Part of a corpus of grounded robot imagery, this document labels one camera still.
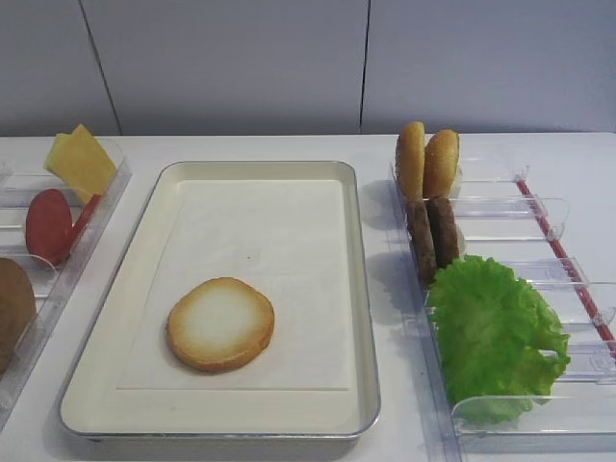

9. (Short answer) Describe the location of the toasted bread slice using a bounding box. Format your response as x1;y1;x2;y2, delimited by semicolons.
167;277;275;373

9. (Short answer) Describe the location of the left brown meat patty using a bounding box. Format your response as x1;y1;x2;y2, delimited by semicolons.
406;200;437;288

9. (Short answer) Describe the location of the brown meat patty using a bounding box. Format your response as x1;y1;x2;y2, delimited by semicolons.
425;197;460;269
406;200;437;288

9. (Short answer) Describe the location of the right brown meat patty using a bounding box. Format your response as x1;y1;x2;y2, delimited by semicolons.
425;197;460;269

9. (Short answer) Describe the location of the green lettuce leaf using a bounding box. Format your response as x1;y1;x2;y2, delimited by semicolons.
427;255;571;424

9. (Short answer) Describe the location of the right red tomato slice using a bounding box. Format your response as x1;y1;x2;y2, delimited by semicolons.
60;194;102;263

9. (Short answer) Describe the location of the red tomato slice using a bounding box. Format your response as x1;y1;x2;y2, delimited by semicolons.
26;189;72;266
60;194;102;263

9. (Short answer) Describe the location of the front yellow cheese slice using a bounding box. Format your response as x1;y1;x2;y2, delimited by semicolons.
53;124;117;205

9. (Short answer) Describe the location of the yellow cheese slice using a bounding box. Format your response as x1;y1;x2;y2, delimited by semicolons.
44;133;70;173
53;124;117;205

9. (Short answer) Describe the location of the left red tomato slice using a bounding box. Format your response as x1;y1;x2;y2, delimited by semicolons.
26;189;72;266

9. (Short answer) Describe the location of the rear yellow cheese slice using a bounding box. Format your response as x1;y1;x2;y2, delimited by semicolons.
44;133;70;173

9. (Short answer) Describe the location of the brown bread slice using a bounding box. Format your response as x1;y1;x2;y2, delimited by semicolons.
0;257;37;374

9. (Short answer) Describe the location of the white paper liner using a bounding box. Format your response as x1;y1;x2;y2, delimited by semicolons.
118;180;352;389

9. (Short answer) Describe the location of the cream metal tray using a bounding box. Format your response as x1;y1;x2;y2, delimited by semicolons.
59;161;380;438

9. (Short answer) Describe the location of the left golden bun half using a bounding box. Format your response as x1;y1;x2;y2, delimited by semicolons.
396;121;424;201

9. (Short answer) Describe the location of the golden bun half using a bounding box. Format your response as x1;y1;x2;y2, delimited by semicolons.
423;129;459;198
396;121;424;201

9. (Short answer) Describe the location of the right golden bun half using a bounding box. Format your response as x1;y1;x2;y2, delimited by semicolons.
423;129;459;198

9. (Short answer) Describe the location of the right clear acrylic rack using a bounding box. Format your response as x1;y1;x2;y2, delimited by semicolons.
389;153;615;461

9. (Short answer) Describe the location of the clear acrylic rack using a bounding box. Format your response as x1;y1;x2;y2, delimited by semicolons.
389;153;615;461
1;138;132;424

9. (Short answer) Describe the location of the left clear acrylic rack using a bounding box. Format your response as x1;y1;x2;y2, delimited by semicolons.
1;138;132;424

